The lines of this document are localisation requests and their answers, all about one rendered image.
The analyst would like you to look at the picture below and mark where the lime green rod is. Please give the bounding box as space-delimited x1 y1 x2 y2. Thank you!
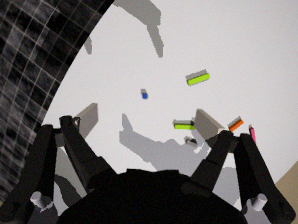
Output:
187 73 210 85
174 123 195 130

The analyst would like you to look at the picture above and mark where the pink rod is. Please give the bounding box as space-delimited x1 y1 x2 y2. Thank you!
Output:
249 127 256 143

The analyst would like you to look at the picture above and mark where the orange rod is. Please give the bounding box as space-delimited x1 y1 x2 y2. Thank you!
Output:
229 119 243 132

